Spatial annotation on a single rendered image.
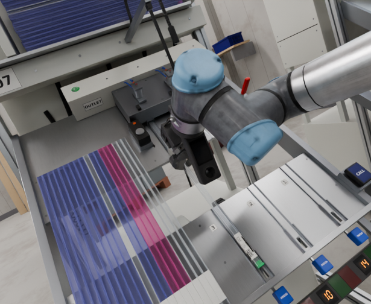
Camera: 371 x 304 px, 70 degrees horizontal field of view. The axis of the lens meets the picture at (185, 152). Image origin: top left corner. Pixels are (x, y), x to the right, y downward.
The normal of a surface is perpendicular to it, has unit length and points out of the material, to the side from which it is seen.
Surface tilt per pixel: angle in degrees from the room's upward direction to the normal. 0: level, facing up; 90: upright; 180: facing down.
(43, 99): 90
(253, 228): 43
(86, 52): 90
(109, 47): 90
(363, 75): 110
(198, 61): 57
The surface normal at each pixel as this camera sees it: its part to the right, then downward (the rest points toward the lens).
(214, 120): -0.57, 0.28
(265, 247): -0.04, -0.61
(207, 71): 0.09, -0.43
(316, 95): -0.46, 0.71
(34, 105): 0.36, 0.07
